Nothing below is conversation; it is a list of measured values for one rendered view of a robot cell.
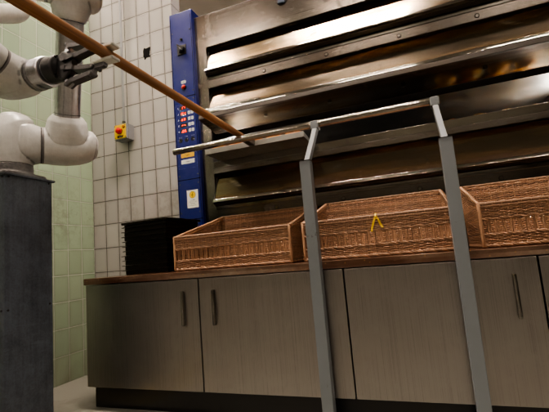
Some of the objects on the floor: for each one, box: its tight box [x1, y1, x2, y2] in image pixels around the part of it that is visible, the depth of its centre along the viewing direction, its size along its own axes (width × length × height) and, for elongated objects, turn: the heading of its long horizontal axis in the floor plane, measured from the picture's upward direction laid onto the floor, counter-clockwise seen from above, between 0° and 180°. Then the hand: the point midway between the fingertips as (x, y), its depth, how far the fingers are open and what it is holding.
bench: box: [83, 243, 549, 412], centre depth 161 cm, size 56×242×58 cm
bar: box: [172, 96, 493, 412], centre depth 150 cm, size 31×127×118 cm
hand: (105, 54), depth 105 cm, fingers closed on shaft, 3 cm apart
